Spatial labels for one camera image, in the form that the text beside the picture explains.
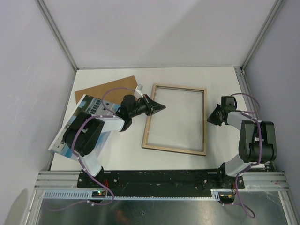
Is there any white slotted cable duct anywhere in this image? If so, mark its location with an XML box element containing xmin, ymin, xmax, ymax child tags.
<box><xmin>43</xmin><ymin>189</ymin><xmax>234</xmax><ymax>201</ymax></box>

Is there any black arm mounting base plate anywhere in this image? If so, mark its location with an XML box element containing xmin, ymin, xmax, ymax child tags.
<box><xmin>76</xmin><ymin>169</ymin><xmax>246</xmax><ymax>198</ymax></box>

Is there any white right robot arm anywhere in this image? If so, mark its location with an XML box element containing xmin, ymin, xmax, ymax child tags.
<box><xmin>207</xmin><ymin>93</ymin><xmax>277</xmax><ymax>188</ymax></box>

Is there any building photo print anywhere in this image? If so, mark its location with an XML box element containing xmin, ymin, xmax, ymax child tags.
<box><xmin>48</xmin><ymin>94</ymin><xmax>120</xmax><ymax>160</ymax></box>

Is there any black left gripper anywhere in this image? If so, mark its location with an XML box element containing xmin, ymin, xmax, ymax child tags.
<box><xmin>129</xmin><ymin>94</ymin><xmax>165</xmax><ymax>118</ymax></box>

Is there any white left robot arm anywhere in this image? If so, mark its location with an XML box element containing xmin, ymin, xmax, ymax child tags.
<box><xmin>63</xmin><ymin>94</ymin><xmax>166</xmax><ymax>188</ymax></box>

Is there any brown frame backing board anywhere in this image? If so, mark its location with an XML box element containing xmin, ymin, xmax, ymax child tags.
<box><xmin>75</xmin><ymin>76</ymin><xmax>138</xmax><ymax>104</ymax></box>

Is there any left aluminium corner post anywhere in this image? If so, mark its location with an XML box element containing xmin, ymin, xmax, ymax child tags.
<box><xmin>35</xmin><ymin>0</ymin><xmax>78</xmax><ymax>72</ymax></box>

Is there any right aluminium corner post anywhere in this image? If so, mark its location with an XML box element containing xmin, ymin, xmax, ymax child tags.
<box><xmin>240</xmin><ymin>0</ymin><xmax>286</xmax><ymax>71</ymax></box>

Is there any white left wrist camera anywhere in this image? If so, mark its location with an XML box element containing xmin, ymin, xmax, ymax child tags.
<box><xmin>134</xmin><ymin>84</ymin><xmax>143</xmax><ymax>99</ymax></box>

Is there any aluminium table edge rail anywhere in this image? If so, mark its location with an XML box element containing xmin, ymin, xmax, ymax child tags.
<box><xmin>233</xmin><ymin>66</ymin><xmax>286</xmax><ymax>188</ymax></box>

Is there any wooden picture frame black front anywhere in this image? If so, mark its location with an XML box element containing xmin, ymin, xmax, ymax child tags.
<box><xmin>142</xmin><ymin>83</ymin><xmax>207</xmax><ymax>156</ymax></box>

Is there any aluminium corner post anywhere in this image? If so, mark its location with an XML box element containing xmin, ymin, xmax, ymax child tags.
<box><xmin>240</xmin><ymin>0</ymin><xmax>286</xmax><ymax>71</ymax></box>
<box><xmin>35</xmin><ymin>0</ymin><xmax>78</xmax><ymax>72</ymax></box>

